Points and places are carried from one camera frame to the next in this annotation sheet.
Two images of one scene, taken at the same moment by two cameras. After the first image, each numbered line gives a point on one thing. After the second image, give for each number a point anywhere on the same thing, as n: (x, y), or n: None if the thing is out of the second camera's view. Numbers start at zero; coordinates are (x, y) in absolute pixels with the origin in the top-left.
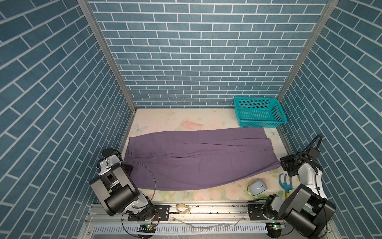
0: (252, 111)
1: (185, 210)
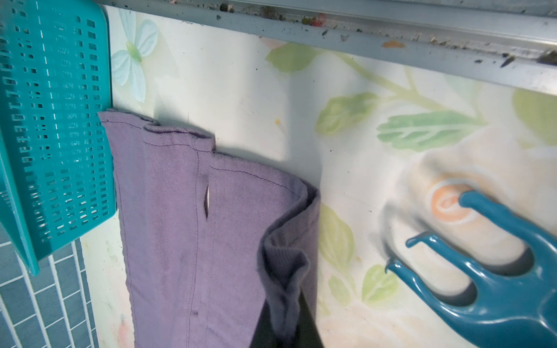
0: (57, 157)
1: None
